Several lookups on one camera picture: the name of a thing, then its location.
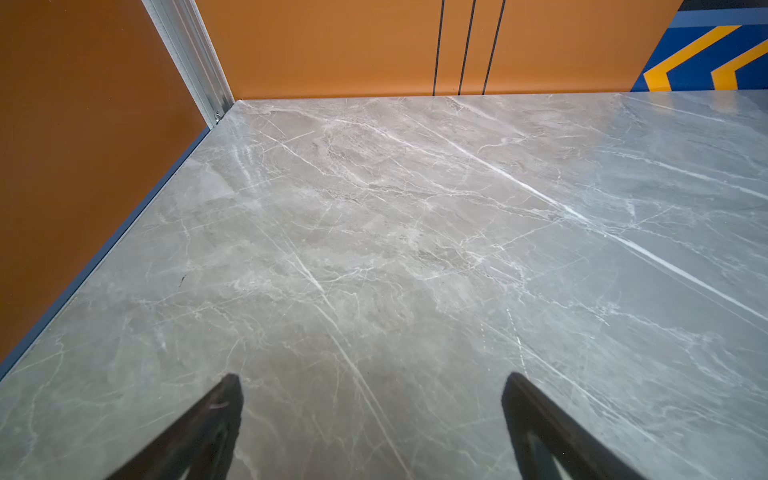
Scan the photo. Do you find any aluminium corner post left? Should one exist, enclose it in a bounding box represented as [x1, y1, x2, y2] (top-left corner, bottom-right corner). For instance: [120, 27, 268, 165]
[142, 0, 236, 129]

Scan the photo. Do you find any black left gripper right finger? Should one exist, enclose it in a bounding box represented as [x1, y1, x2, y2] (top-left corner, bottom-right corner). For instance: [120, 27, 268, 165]
[501, 372, 643, 479]

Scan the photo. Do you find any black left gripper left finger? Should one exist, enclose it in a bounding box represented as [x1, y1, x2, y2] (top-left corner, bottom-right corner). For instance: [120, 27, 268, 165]
[109, 373, 244, 479]

